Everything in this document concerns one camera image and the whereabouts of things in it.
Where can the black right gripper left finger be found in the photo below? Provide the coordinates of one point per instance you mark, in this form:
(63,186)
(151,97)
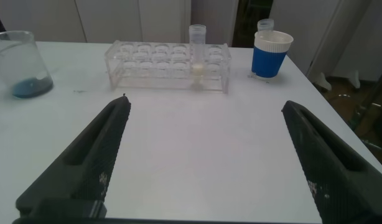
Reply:
(85,161)

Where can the white blue paper cup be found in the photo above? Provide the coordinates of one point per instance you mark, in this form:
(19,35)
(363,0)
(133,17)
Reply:
(267,62)

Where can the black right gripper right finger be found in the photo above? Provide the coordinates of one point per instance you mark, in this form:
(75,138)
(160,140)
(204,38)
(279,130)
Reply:
(334,168)

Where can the clear plastic test tube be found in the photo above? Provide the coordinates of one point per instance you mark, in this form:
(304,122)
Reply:
(265,25)

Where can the clear acrylic test tube rack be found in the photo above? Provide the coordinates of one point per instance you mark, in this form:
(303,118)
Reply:
(153,74)

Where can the white partition panel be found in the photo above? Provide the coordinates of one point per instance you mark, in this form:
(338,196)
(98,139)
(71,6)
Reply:
(116,18)
(365,46)
(306,31)

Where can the yellow liquid test tube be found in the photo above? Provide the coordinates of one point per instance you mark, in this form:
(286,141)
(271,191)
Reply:
(198,70)

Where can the clear glass beaker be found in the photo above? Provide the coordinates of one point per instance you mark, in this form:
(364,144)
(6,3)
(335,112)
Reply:
(32,88)

